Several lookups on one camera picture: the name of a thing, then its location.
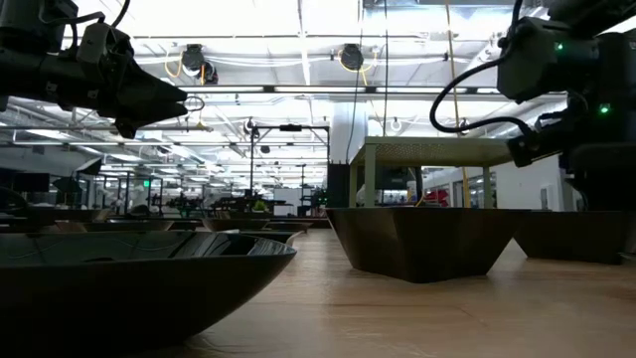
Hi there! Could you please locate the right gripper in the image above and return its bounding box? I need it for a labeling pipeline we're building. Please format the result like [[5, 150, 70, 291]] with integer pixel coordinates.
[[506, 96, 636, 211]]

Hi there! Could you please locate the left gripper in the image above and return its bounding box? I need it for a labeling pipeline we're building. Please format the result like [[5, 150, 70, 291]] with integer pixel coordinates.
[[42, 47, 190, 140]]

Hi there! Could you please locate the black wavy square plate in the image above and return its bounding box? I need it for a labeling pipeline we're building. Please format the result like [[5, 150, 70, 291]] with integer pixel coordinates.
[[325, 207, 529, 284], [514, 210, 630, 266], [27, 208, 113, 225], [201, 217, 272, 233]]

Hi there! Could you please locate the black round mini plate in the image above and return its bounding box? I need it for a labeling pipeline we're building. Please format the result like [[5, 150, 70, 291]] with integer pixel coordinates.
[[0, 229, 298, 358], [53, 219, 176, 234]]

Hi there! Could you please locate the red background object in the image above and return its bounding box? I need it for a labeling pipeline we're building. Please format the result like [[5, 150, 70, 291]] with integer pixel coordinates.
[[426, 188, 451, 207]]

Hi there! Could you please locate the pale green perforated metal stand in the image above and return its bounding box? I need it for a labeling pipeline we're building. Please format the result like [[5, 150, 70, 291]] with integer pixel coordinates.
[[347, 135, 516, 210]]

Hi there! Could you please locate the black background cabinet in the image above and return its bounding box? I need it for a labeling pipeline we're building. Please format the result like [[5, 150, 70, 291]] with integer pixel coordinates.
[[326, 162, 352, 209]]

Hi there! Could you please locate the black hanging cable loop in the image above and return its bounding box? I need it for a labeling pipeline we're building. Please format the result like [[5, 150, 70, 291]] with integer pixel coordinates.
[[182, 93, 206, 113]]

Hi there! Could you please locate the black ceiling cable reel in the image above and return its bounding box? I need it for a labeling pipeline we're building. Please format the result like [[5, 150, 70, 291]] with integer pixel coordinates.
[[179, 43, 220, 86], [339, 43, 366, 73]]

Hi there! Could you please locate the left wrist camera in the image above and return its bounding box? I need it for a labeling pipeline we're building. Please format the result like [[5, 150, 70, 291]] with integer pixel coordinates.
[[75, 21, 136, 69]]

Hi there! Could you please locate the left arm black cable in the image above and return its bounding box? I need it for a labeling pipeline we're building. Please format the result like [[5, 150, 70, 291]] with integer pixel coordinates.
[[38, 0, 132, 51]]

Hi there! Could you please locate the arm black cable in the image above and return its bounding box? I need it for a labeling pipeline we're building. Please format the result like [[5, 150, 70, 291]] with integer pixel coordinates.
[[38, 0, 132, 51], [428, 0, 539, 139]]

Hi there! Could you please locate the yellow hanging cable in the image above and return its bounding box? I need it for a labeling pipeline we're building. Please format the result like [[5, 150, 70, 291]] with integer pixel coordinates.
[[444, 0, 472, 209]]

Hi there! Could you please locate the black background gantry frame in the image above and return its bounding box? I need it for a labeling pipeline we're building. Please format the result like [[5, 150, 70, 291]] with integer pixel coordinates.
[[249, 123, 331, 218]]

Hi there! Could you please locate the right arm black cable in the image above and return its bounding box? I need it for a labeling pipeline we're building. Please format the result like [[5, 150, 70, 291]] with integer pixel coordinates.
[[428, 0, 539, 139]]

